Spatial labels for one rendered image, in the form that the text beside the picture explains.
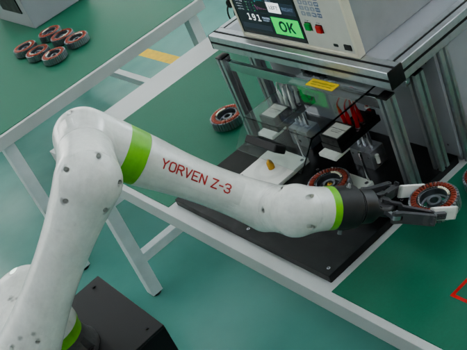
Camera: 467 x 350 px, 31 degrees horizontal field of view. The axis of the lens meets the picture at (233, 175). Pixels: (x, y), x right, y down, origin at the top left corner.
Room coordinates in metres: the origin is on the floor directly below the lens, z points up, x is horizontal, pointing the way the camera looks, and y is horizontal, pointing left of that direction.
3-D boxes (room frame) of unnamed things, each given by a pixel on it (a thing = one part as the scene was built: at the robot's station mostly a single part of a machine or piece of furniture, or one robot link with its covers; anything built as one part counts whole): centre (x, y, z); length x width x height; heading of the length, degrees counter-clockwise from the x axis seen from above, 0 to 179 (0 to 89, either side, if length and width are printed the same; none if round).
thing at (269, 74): (1.86, -0.25, 1.03); 0.62 x 0.01 x 0.03; 26
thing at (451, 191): (1.43, -0.38, 0.84); 0.11 x 0.11 x 0.04
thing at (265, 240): (1.83, -0.17, 0.76); 0.64 x 0.47 x 0.02; 26
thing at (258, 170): (1.93, -0.10, 0.78); 0.15 x 0.15 x 0.01; 26
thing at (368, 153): (1.77, -0.34, 0.80); 0.08 x 0.05 x 0.06; 26
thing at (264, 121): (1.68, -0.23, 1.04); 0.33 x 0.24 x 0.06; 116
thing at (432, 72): (1.93, -0.39, 0.92); 0.66 x 0.01 x 0.30; 26
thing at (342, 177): (1.71, -0.21, 0.80); 0.11 x 0.11 x 0.04
